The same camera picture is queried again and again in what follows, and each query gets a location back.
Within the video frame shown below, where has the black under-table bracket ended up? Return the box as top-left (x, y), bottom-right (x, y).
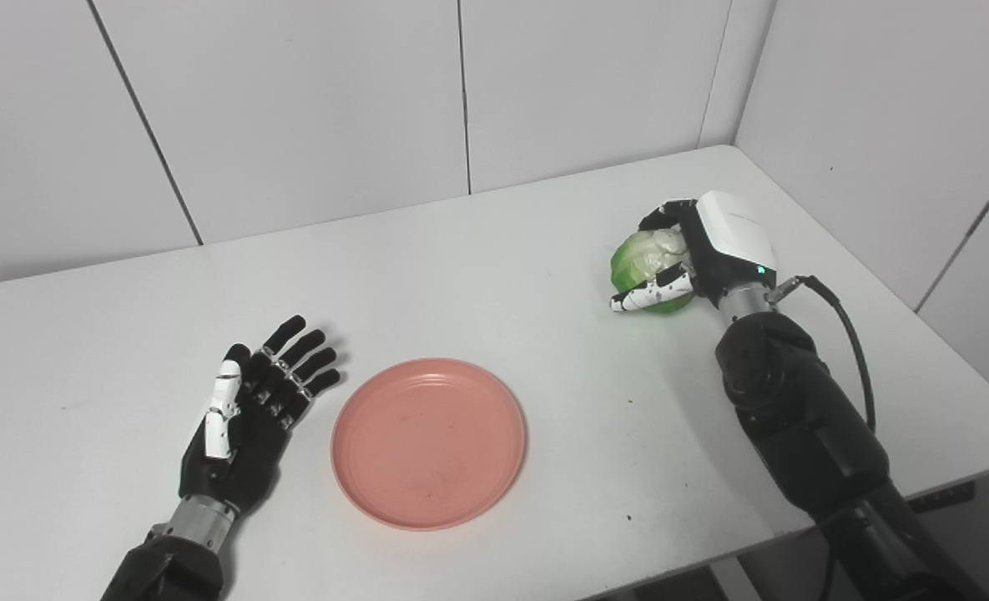
top-left (906, 481), bottom-right (978, 515)

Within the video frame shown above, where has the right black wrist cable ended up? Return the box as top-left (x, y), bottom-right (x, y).
top-left (767, 275), bottom-right (878, 436)

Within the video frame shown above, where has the pink round plate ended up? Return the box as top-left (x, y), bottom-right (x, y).
top-left (331, 358), bottom-right (527, 532)

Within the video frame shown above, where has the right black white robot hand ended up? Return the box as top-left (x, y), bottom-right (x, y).
top-left (609, 190), bottom-right (780, 314)

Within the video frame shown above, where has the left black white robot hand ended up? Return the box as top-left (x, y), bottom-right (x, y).
top-left (178, 315), bottom-right (342, 519)

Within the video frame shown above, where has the green white toy cabbage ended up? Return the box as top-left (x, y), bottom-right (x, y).
top-left (610, 228), bottom-right (698, 316)

